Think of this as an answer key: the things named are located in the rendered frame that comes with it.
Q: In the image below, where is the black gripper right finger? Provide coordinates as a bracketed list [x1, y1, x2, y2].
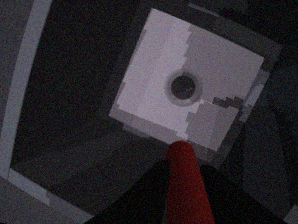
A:
[200, 164, 287, 224]

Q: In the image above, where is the light grey square plate with hole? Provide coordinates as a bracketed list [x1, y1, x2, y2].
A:
[109, 8, 265, 163]

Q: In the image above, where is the dark grey open box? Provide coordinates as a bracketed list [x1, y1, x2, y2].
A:
[0, 0, 298, 224]

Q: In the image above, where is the red peg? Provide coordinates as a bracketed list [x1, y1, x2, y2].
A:
[166, 140, 216, 224]

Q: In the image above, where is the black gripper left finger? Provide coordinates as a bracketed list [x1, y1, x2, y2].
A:
[85, 160, 170, 224]

